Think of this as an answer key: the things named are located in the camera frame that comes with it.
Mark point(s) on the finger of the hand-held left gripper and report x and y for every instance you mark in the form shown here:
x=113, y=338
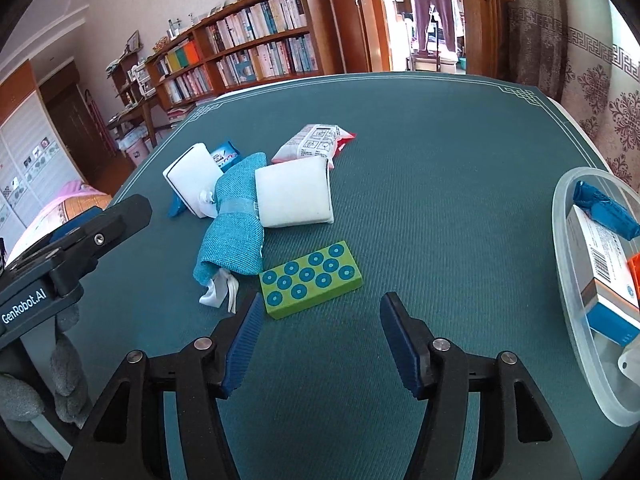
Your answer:
x=122, y=217

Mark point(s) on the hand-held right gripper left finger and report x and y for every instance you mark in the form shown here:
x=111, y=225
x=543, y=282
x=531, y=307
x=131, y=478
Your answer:
x=245, y=345

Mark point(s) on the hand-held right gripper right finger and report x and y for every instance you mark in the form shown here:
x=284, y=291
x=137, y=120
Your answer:
x=400, y=347

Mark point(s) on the person's left hand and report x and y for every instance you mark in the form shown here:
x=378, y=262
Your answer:
x=65, y=375

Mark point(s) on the pink bin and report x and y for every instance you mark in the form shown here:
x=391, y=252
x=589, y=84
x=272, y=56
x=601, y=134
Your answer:
x=135, y=152

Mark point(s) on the pink bed blanket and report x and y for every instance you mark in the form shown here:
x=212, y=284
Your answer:
x=55, y=217

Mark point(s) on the white foam block black edge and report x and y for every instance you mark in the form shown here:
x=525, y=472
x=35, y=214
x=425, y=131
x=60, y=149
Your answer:
x=192, y=177

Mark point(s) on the green block with blue dots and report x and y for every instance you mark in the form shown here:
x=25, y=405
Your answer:
x=310, y=280

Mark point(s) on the teal rolled cloth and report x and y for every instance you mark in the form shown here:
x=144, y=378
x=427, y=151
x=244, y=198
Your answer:
x=232, y=230

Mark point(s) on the wardrobe with sliding doors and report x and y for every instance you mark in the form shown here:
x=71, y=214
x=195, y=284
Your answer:
x=25, y=160

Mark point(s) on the blue white packet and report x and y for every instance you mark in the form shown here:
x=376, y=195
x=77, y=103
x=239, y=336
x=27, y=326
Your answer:
x=227, y=154

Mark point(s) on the small wooden shelf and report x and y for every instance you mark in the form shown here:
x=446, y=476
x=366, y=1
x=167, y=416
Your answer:
x=127, y=85

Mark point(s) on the green table mat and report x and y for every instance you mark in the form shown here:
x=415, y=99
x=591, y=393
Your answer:
x=450, y=200

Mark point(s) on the clear plastic container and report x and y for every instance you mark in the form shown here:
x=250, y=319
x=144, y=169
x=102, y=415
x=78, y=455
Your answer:
x=570, y=280

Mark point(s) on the white red snack packet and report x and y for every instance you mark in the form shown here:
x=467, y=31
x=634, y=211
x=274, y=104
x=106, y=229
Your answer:
x=310, y=144

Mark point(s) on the wooden bookshelf with books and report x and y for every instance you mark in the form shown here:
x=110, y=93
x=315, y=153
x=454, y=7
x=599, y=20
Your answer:
x=250, y=45

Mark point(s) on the white blue medicine box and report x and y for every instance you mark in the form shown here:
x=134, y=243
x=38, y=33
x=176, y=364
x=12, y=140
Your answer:
x=605, y=280

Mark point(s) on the white plastic piece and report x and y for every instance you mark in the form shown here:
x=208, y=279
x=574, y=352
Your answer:
x=631, y=365

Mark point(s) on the orange plastic piece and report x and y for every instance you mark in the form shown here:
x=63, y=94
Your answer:
x=635, y=277

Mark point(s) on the blue crumpled packet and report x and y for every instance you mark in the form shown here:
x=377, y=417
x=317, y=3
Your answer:
x=605, y=207

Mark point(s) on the patterned curtain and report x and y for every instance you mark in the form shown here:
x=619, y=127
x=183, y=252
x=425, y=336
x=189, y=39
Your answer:
x=590, y=85

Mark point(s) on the wooden door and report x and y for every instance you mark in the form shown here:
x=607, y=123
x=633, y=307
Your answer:
x=480, y=15

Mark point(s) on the purple hanging clothes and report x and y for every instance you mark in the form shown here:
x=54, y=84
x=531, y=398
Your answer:
x=432, y=5

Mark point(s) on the picture frame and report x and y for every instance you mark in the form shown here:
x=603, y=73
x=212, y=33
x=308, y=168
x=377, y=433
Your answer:
x=133, y=41

